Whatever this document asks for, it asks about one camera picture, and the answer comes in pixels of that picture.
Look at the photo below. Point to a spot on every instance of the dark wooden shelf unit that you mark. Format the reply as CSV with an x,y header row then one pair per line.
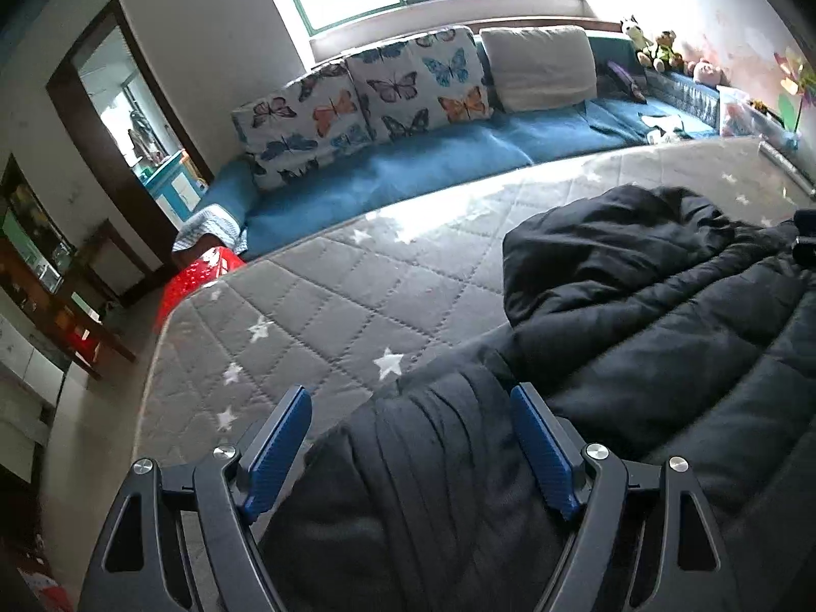
x,y
57,280

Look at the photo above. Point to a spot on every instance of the blue cabinet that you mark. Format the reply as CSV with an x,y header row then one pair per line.
x,y
175,182

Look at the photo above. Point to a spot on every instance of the printed bedding bag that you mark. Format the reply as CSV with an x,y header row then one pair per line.
x,y
752,118

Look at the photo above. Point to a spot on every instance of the black puffer jacket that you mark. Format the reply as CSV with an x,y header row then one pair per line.
x,y
637,331

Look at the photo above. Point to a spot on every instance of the purple item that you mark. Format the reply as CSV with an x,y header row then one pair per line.
x,y
626,80

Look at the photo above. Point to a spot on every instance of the white paper scrap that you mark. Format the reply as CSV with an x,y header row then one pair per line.
x,y
660,124

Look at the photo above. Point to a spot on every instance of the pink plush toy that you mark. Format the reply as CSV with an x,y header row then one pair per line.
x,y
706,71

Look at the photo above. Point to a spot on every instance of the red plastic stool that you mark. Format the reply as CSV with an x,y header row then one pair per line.
x,y
197,284

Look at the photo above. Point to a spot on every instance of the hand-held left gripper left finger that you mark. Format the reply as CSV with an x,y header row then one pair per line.
x,y
280,452

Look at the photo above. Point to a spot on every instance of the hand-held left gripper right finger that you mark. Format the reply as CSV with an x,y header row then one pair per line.
x,y
542,452

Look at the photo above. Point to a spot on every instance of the paper flower wall decoration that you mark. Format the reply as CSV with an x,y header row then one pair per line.
x,y
797,86

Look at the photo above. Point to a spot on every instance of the light striped cloth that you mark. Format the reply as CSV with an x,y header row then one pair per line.
x,y
207,226

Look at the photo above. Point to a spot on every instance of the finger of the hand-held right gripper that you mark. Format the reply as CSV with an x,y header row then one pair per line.
x,y
806,233

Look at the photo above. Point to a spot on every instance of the blue sofa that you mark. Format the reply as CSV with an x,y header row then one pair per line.
x,y
446,159

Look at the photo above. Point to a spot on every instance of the grey star quilted mattress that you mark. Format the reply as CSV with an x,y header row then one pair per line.
x,y
306,293

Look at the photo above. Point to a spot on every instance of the dark wooden door frame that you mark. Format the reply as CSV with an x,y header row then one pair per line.
x,y
83,57

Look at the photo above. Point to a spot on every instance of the white cow plush toy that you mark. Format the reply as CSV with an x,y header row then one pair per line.
x,y
637,38

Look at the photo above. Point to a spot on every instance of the butterfly print pillow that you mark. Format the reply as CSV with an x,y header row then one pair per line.
x,y
299,134
421,86

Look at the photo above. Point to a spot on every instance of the beige pillow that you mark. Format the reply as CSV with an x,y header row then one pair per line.
x,y
539,67

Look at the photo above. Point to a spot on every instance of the brown plush toy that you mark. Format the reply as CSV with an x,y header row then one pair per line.
x,y
667,51

